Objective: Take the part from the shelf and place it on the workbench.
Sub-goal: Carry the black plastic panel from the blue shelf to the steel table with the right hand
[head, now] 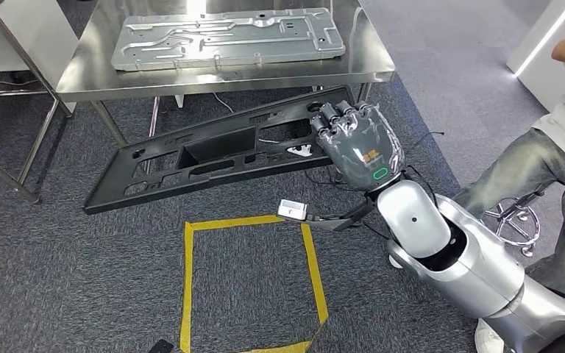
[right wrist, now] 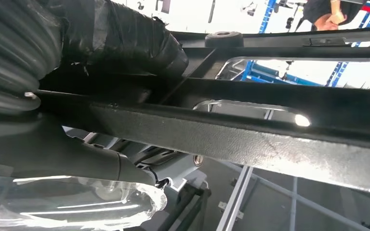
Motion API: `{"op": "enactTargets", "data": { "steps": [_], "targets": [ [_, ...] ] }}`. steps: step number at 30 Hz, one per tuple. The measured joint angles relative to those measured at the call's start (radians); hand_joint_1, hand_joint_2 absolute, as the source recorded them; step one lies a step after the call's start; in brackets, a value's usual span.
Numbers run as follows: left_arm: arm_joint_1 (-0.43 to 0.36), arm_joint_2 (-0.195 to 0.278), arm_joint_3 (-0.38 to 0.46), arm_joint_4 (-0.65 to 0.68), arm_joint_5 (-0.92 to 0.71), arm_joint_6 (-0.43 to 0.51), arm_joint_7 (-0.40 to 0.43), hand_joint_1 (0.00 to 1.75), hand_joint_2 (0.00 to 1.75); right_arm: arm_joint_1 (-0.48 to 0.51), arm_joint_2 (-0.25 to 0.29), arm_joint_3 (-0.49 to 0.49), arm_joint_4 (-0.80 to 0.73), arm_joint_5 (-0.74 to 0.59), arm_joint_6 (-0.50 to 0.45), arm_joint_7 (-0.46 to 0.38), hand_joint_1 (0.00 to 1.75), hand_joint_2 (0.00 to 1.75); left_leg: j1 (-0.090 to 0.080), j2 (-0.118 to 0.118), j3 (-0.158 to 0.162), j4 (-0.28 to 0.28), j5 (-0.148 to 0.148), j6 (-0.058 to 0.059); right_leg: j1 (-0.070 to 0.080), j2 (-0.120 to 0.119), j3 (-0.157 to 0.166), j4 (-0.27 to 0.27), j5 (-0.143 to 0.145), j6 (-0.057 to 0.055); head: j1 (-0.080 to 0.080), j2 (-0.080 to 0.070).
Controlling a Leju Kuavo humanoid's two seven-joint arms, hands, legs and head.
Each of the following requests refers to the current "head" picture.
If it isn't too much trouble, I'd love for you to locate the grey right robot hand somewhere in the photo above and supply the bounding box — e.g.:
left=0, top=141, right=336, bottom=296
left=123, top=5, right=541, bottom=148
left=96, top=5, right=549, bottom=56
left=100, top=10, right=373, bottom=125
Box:
left=309, top=99, right=405, bottom=193

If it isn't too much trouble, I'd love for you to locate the long black plastic part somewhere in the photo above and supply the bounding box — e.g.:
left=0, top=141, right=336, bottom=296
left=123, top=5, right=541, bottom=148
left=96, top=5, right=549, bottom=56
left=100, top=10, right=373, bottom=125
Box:
left=83, top=85, right=357, bottom=215

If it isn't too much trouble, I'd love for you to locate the stainless steel workbench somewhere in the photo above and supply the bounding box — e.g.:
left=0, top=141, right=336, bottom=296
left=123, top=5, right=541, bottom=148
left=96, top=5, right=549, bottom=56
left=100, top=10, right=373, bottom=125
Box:
left=55, top=0, right=397, bottom=147

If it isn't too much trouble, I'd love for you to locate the person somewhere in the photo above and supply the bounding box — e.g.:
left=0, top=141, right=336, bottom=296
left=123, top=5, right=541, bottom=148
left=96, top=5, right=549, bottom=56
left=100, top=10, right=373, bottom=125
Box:
left=452, top=32, right=565, bottom=353

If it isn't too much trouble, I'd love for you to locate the chrome base stool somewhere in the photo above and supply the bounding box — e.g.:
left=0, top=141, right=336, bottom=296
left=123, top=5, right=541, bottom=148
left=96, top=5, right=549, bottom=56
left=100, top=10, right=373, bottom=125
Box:
left=482, top=190, right=543, bottom=257

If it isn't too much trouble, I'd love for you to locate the stamped metal panel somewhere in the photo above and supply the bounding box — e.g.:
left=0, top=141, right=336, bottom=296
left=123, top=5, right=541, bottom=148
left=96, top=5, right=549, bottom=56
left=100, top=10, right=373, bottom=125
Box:
left=110, top=7, right=347, bottom=73

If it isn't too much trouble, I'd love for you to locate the white counter with light strip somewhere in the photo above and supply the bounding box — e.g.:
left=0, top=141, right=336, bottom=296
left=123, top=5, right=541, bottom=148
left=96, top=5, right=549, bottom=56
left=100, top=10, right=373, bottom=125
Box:
left=506, top=0, right=565, bottom=113

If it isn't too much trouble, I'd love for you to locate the white cabinet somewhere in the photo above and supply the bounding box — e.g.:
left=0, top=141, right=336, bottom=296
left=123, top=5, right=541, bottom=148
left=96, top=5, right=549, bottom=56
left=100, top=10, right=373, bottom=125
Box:
left=0, top=0, right=79, bottom=115

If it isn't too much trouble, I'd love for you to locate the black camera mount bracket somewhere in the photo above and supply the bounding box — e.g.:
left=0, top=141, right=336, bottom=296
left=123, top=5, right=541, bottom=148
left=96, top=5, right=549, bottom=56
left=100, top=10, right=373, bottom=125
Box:
left=304, top=197, right=376, bottom=232

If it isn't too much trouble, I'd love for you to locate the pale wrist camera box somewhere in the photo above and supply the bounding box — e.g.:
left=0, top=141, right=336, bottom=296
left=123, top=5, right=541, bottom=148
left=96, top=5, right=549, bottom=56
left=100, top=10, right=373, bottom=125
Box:
left=277, top=199, right=309, bottom=220

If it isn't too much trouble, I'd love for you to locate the white cable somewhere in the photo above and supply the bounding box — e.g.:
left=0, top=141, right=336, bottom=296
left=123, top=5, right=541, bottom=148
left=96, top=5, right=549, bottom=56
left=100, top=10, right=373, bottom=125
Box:
left=211, top=92, right=235, bottom=114

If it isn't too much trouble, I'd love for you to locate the steel frame table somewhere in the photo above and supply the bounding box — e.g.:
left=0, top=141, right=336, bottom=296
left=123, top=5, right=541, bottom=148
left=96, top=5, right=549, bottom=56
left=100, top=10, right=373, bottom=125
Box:
left=0, top=0, right=77, bottom=204

